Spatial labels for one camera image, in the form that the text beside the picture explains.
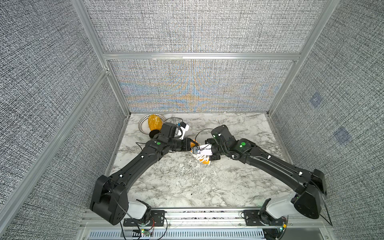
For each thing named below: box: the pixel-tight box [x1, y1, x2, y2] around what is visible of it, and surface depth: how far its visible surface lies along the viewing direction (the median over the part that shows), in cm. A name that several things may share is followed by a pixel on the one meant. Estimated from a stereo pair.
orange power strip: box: [190, 139, 211, 165], surface depth 77 cm
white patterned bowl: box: [138, 113, 166, 135], surface depth 112 cm
